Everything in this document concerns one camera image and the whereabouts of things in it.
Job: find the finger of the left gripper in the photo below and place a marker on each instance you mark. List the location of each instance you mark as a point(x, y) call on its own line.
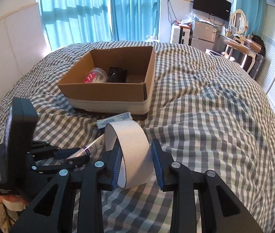
point(42, 150)
point(72, 163)

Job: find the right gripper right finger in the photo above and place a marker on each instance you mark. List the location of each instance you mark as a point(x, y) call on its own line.
point(220, 209)

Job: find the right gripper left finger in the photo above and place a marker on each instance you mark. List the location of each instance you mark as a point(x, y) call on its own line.
point(53, 208)

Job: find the white purple tube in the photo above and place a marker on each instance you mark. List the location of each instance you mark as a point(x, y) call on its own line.
point(89, 149)

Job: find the white tape roll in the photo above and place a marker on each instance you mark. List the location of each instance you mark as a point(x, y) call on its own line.
point(134, 165)

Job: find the clear dental floss jar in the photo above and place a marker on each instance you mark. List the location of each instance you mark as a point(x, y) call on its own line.
point(96, 75)

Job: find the blue white small carton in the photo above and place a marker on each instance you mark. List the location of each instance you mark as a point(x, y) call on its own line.
point(101, 124)

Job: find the brown cardboard box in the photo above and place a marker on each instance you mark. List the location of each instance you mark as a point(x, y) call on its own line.
point(112, 98)

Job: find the checkered grey white bedspread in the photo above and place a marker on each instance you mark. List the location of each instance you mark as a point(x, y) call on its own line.
point(206, 111)

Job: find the black object in box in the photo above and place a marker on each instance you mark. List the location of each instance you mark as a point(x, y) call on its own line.
point(117, 75)

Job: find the blue window curtain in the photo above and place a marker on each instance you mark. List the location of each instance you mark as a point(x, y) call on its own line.
point(66, 22)

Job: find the white dressing table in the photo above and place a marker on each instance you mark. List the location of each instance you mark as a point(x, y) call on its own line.
point(238, 57)

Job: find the white suitcase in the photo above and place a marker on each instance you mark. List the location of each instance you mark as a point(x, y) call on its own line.
point(180, 34)

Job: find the silver mini fridge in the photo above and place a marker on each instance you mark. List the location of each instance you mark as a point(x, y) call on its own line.
point(203, 35)

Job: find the white oval vanity mirror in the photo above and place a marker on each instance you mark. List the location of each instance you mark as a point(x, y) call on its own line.
point(239, 21)

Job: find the blue corner curtain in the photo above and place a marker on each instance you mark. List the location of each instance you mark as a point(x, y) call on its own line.
point(255, 12)

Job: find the black wall television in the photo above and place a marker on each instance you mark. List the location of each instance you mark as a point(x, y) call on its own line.
point(217, 8)

